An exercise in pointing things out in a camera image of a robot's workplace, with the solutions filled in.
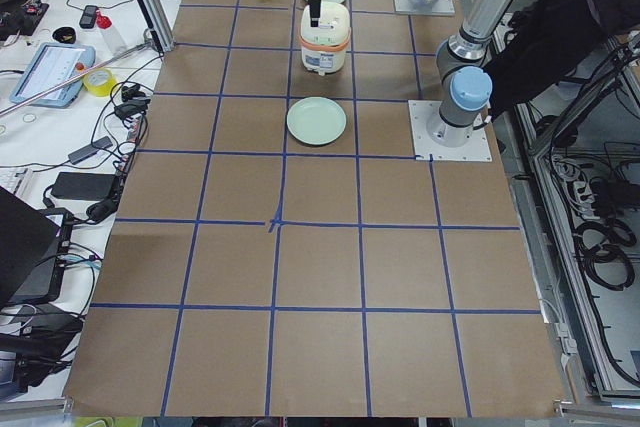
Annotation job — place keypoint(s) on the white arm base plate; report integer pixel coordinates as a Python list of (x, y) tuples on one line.
[(435, 140)]

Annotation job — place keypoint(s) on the white rice cooker orange handle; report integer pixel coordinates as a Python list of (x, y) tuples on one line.
[(323, 48)]

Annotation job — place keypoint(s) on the black phone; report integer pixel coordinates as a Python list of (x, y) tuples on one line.
[(88, 17)]

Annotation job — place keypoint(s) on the red cap spray bottle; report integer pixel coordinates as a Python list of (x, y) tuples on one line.
[(110, 34)]

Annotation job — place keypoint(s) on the large black power brick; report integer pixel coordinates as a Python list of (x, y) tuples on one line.
[(82, 186)]

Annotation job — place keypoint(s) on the blue teach pendant near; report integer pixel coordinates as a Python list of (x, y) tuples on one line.
[(53, 64)]

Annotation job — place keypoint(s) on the yellow tape roll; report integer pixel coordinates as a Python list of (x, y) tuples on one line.
[(99, 82)]

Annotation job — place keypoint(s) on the black laptop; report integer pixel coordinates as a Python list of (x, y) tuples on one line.
[(33, 243)]

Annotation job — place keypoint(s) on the metal rod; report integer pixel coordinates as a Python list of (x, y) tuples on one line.
[(15, 106)]

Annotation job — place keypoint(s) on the near green plate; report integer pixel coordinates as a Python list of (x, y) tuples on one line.
[(316, 121)]

